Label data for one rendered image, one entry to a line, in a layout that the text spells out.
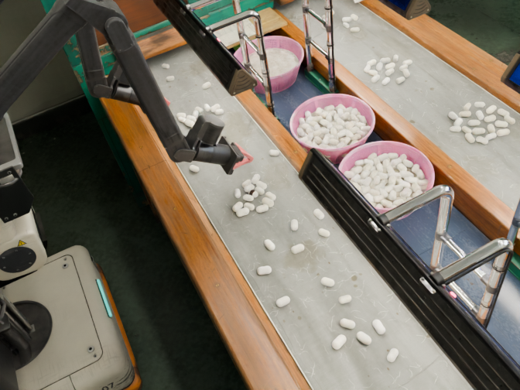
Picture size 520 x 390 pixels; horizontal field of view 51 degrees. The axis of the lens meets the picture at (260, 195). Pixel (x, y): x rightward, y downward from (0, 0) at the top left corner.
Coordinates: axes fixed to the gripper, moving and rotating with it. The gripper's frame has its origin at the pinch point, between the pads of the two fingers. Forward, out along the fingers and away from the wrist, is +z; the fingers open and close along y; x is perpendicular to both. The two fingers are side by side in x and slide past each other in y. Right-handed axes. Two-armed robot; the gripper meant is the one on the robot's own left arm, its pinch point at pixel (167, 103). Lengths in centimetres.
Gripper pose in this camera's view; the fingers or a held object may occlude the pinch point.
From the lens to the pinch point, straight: 185.3
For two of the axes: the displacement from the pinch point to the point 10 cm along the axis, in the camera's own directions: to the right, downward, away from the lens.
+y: -4.5, -6.3, 6.3
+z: 7.6, 1.1, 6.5
